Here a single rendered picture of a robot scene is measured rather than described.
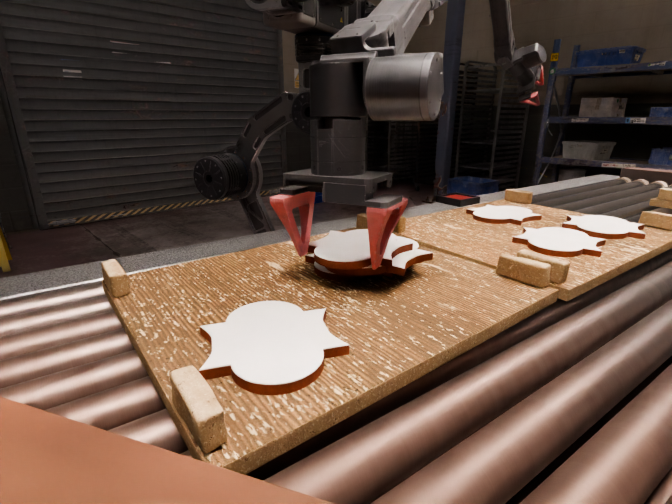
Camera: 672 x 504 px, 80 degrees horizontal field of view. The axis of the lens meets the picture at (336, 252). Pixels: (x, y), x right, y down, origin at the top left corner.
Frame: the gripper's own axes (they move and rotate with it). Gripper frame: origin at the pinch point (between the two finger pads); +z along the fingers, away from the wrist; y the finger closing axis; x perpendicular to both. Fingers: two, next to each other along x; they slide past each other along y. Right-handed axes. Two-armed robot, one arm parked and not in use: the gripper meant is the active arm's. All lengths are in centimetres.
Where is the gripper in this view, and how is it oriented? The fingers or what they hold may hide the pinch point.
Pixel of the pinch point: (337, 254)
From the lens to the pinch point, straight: 45.6
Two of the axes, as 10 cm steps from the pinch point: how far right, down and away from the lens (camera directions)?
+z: 0.0, 9.5, 3.1
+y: -8.8, -1.4, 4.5
